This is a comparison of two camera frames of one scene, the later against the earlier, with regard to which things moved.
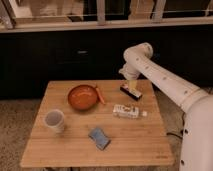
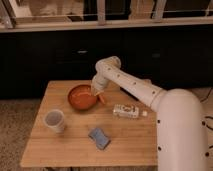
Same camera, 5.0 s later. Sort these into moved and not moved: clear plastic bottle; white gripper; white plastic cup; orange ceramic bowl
Moved: white gripper
Not moved: clear plastic bottle; white plastic cup; orange ceramic bowl
